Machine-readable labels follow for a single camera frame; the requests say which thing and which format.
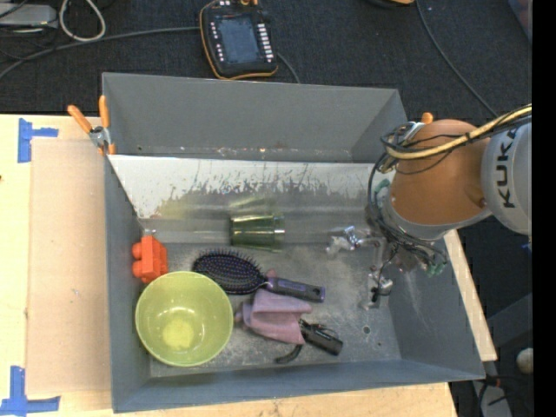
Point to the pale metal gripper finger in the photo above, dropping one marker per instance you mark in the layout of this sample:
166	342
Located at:
349	236
374	287

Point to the clear green cup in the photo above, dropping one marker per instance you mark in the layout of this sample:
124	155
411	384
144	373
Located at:
256	231

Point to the pink cloth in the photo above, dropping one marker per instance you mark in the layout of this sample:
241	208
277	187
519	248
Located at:
273	315

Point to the grey metal bin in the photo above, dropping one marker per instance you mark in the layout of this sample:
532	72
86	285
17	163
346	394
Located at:
260	311

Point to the purple and black hairbrush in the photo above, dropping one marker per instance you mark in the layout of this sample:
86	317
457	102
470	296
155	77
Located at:
234	272

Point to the light green bowl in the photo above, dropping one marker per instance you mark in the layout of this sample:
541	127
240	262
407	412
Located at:
182	315

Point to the orange toy block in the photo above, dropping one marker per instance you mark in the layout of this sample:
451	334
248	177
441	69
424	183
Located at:
151	259

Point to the brown cardboard board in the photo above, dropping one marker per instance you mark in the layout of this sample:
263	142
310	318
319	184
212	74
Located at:
65	254

